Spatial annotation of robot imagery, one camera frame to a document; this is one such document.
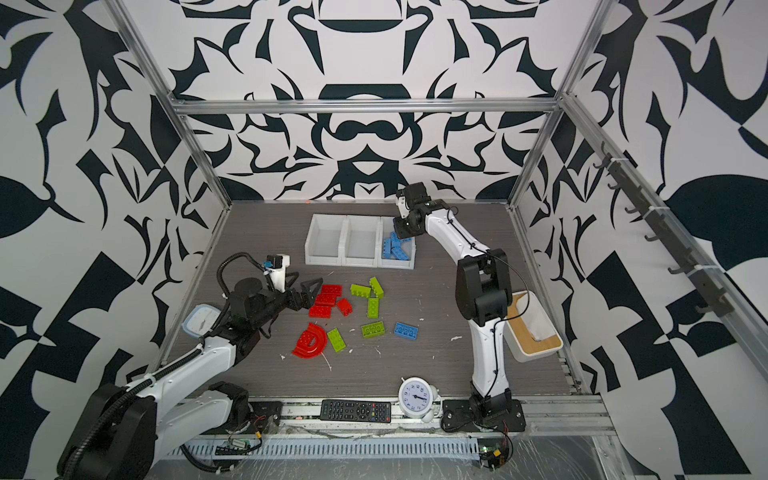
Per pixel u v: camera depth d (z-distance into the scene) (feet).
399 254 3.35
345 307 2.96
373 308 3.02
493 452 2.33
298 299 2.44
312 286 2.49
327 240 3.75
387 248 3.35
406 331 2.86
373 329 2.86
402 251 3.41
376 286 3.13
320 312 2.93
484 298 1.84
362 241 3.58
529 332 2.72
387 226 3.42
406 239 3.15
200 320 2.87
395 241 3.44
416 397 2.48
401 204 2.96
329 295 3.08
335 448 2.34
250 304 2.09
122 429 1.32
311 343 2.83
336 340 2.83
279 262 2.39
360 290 3.08
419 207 2.40
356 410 2.44
